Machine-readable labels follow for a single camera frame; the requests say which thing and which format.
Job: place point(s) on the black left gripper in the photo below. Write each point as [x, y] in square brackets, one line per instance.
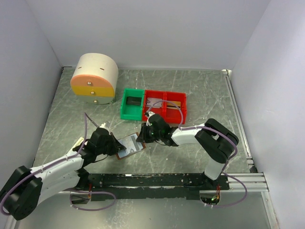
[116, 145]

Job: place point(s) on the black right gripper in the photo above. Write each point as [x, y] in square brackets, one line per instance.
[143, 136]

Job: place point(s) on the brown leather card holder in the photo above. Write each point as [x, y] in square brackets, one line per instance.
[122, 155]

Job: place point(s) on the black VIP card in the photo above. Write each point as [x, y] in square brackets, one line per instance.
[131, 100]

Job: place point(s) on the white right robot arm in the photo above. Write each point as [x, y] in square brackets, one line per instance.
[218, 142]

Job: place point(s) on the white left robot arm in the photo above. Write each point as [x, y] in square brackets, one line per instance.
[26, 188]

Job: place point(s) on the gold card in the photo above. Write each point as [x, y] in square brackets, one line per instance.
[174, 104]

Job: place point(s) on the silver white card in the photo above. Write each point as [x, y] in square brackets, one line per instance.
[153, 102]

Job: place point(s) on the red middle plastic bin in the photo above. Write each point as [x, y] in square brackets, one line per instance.
[153, 94]

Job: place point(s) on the red plastic bin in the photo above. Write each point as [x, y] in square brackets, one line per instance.
[153, 94]
[172, 114]

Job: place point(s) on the red right plastic bin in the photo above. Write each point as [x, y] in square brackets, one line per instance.
[172, 114]

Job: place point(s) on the white cardboard box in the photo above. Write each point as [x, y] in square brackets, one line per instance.
[78, 142]

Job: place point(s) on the green plastic bin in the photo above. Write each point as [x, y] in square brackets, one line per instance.
[131, 112]

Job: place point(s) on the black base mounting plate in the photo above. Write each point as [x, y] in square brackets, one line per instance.
[142, 186]

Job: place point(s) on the round mini drawer cabinet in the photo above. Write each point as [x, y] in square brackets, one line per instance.
[95, 78]

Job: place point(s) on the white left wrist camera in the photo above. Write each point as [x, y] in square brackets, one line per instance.
[105, 125]

